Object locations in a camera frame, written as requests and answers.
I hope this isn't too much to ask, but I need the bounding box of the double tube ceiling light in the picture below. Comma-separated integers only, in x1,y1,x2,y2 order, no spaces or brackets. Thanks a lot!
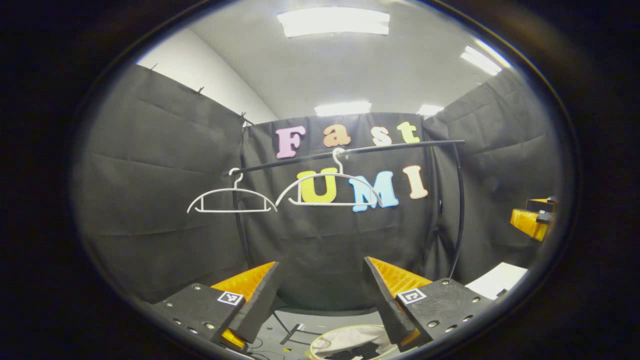
460,45,503,77

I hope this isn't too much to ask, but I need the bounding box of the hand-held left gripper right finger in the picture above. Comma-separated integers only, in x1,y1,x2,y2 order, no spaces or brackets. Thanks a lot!
362,256,506,353

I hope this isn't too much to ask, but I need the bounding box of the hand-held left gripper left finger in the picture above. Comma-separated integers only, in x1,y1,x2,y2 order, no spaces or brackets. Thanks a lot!
150,261,283,353

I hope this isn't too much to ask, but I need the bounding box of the large rectangular ceiling light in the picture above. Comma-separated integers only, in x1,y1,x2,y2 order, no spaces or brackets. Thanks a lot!
277,7,391,38

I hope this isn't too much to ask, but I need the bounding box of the black metal clothes rack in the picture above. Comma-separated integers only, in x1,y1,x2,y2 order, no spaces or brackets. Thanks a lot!
226,140,467,281

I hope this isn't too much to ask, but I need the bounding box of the black backdrop cloth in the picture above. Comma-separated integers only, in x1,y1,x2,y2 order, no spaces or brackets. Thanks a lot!
72,62,561,311

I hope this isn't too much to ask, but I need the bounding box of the round white laundry hamper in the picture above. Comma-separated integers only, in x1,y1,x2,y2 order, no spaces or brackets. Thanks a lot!
309,324,401,360

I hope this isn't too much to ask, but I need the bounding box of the white plastic clothes hanger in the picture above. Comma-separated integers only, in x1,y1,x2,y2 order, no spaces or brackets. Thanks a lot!
187,167,278,214
275,147,383,207

